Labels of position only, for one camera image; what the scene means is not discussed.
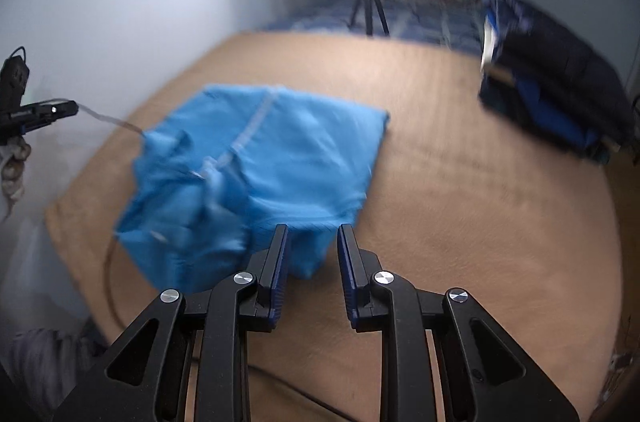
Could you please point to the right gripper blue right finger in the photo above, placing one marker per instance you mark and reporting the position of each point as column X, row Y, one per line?
column 357, row 266

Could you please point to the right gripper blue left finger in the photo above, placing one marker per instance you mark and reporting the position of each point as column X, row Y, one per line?
column 270, row 270

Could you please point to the light blue jacket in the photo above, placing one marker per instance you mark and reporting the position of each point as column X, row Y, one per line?
column 221, row 172

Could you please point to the stack of folded dark clothes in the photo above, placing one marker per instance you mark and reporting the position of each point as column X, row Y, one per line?
column 553, row 84

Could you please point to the left white gloved hand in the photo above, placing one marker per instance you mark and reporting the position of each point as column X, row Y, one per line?
column 14, row 155

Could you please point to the blue patterned bed sheet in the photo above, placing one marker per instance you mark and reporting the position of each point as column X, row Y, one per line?
column 451, row 27

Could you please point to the black tripod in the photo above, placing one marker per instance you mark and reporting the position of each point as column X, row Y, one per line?
column 368, row 6

